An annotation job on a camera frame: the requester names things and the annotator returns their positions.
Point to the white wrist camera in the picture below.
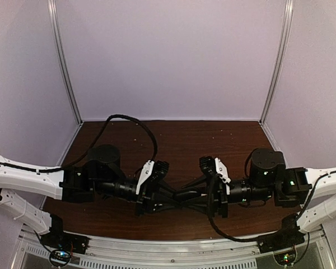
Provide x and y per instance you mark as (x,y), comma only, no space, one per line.
(222,171)
(144,175)

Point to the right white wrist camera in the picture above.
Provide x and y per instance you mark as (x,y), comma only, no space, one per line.
(222,171)

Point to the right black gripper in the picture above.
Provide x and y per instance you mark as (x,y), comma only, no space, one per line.
(220,197)

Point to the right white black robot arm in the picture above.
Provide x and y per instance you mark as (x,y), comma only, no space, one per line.
(266,177)

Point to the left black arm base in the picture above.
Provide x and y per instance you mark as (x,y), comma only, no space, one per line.
(59,239)

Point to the right aluminium frame post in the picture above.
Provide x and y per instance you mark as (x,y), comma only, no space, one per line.
(282,46)

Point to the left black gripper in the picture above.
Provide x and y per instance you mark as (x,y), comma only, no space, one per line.
(144,198)

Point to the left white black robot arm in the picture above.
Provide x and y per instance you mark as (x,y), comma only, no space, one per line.
(101,174)

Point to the front aluminium rail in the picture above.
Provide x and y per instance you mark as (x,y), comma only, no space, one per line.
(210,253)

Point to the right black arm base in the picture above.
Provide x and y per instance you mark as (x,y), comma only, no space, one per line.
(280,241)

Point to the left aluminium frame post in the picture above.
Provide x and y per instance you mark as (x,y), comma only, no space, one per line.
(52,9)

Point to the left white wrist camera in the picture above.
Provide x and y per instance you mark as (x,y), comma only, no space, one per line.
(144,175)

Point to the aluminium frame post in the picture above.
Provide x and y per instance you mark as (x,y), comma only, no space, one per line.
(282,46)
(52,9)

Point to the black earbud charging case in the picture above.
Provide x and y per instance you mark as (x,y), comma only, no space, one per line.
(188,194)

